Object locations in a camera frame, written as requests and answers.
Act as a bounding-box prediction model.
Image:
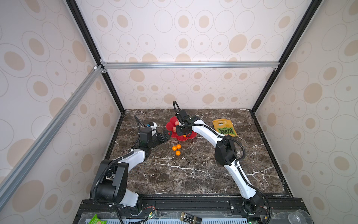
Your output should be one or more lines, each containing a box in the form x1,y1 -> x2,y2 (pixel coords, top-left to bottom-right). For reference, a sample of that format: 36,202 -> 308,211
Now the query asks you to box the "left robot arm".
90,116 -> 172,208

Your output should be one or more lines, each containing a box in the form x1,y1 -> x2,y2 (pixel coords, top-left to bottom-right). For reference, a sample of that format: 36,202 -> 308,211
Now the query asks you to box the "clear plastic cup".
288,210 -> 313,224

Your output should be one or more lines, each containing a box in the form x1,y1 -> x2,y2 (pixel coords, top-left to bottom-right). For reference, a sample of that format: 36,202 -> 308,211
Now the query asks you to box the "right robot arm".
173,101 -> 272,223

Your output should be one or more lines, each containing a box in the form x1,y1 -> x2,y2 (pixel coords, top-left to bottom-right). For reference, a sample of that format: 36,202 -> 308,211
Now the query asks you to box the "right black corner post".
250,0 -> 323,115

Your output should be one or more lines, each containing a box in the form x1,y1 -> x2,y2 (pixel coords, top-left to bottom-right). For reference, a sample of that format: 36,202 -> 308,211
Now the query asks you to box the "red flower-shaped fruit bowl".
166,117 -> 197,141

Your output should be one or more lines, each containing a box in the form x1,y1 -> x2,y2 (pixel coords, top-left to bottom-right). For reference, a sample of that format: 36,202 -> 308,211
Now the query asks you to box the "horizontal aluminium rail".
103,61 -> 280,70

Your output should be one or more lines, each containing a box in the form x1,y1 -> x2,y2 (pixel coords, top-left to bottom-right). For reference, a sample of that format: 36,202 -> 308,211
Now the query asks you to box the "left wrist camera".
139,122 -> 157,147

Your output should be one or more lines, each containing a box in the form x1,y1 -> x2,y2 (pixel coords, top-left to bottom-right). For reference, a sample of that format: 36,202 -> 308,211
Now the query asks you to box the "green packet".
88,214 -> 107,224

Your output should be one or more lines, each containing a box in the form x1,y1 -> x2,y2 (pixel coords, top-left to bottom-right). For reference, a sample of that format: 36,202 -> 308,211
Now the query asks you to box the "left black corner post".
65,0 -> 125,113

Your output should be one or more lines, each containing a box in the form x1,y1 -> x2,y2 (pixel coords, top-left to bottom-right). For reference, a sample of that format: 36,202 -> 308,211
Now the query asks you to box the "left diagonal aluminium rail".
1,64 -> 104,210

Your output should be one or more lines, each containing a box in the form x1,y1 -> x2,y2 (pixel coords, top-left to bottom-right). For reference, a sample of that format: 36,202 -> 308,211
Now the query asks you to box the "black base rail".
73,194 -> 308,224

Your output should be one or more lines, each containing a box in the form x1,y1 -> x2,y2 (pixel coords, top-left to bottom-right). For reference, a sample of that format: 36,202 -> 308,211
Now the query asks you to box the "black corner post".
250,0 -> 323,115
65,0 -> 125,113

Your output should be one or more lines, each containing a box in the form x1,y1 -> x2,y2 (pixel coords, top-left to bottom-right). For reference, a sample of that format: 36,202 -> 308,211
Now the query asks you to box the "black battery with gold label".
180,212 -> 202,224

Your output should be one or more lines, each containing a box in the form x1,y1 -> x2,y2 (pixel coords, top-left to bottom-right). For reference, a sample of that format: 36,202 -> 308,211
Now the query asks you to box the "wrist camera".
176,110 -> 199,125
139,122 -> 157,147

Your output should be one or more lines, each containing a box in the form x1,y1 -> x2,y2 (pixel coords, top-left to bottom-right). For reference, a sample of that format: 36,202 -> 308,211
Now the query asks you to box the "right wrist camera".
176,110 -> 199,125

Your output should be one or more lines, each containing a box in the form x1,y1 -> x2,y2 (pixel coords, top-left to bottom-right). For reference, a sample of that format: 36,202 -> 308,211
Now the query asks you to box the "yellow green snack bag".
212,119 -> 237,137

